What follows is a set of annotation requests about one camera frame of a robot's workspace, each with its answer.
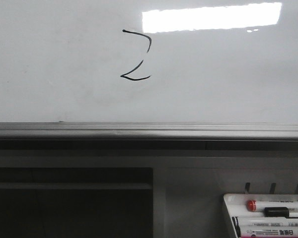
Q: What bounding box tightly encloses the black capped whiteboard marker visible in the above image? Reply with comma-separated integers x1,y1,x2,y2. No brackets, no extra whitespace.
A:
264,207,298,218

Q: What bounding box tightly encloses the red capped whiteboard marker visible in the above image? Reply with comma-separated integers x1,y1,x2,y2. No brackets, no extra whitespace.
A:
246,200,298,213

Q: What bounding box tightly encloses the metal hook left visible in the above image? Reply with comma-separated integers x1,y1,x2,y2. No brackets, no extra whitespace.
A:
244,182,250,194

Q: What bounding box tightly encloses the white marker tray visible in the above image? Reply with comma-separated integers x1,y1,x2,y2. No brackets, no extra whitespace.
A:
223,193,298,238

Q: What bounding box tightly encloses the metal hook middle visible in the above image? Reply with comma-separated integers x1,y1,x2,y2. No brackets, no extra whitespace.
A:
269,182,276,194

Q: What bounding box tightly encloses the white marker black end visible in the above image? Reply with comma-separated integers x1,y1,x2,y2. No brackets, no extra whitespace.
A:
232,217,298,237

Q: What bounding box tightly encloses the white marker pink label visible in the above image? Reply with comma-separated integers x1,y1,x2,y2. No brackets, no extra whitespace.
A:
238,229,298,238

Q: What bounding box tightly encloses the white whiteboard with aluminium frame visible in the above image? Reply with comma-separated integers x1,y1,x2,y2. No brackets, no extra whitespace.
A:
0,0,298,140

